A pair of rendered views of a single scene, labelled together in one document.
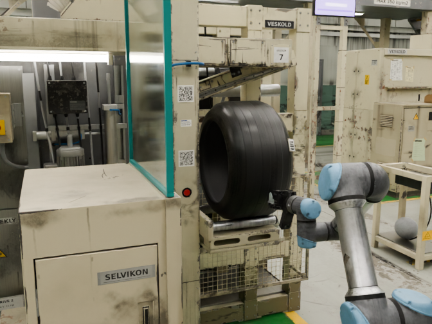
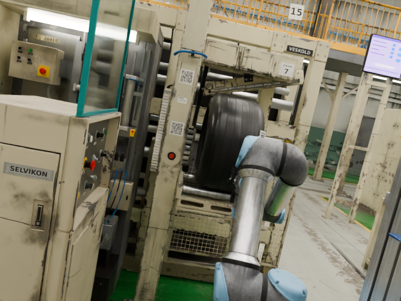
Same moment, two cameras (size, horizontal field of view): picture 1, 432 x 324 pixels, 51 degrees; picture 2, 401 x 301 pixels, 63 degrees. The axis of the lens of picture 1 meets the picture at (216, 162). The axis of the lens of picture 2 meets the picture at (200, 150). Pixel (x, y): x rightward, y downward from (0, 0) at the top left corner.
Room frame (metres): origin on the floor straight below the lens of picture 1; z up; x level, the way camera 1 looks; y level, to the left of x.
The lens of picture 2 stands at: (0.32, -0.52, 1.38)
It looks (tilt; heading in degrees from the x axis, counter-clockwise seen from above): 8 degrees down; 16
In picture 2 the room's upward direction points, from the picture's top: 11 degrees clockwise
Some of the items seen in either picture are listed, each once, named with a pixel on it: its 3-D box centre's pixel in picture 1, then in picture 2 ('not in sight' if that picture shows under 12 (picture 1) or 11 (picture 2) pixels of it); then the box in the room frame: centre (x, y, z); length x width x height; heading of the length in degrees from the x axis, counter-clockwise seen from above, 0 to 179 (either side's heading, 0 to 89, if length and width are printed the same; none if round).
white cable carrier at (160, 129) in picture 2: not in sight; (161, 130); (2.03, 0.23, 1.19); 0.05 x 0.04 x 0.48; 21
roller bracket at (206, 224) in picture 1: (197, 218); (179, 181); (2.13, 0.09, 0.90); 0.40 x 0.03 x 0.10; 21
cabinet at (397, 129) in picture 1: (411, 148); not in sight; (6.27, -2.72, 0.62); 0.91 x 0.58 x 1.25; 111
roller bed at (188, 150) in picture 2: not in sight; (178, 147); (2.47, 0.27, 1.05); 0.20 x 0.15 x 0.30; 111
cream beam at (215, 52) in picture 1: (232, 53); (247, 63); (2.52, -0.09, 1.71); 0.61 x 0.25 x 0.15; 111
